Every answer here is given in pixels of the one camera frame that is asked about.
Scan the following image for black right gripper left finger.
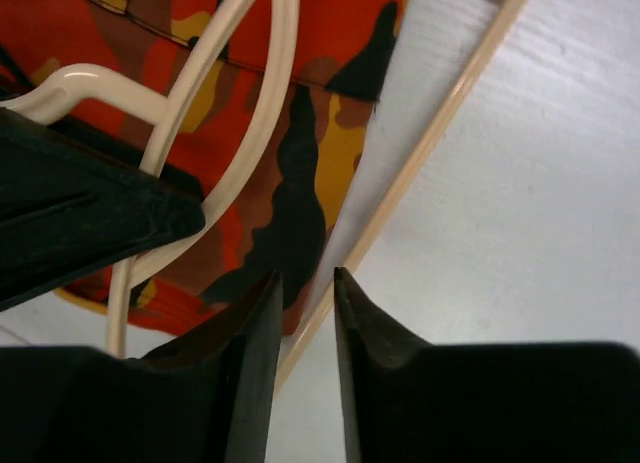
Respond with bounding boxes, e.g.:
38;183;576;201
1;273;283;462

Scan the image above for orange camouflage trousers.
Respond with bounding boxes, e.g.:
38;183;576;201
1;0;408;336

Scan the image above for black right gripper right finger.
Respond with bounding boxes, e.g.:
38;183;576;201
333;268;639;462

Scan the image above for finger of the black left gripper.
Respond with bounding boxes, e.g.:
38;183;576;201
1;110;205;310

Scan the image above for beige wooden hanger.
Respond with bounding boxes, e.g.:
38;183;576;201
0;0;539;394

